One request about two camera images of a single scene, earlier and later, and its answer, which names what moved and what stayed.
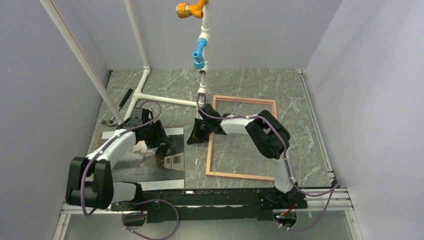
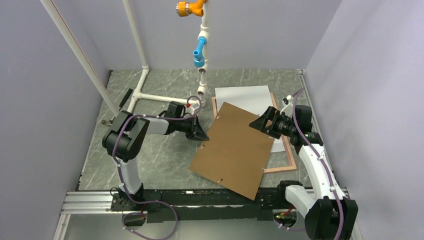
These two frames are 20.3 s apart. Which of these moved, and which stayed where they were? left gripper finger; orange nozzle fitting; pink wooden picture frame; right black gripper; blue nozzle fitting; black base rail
Moved: left gripper finger; pink wooden picture frame; right black gripper
Stayed: orange nozzle fitting; black base rail; blue nozzle fitting
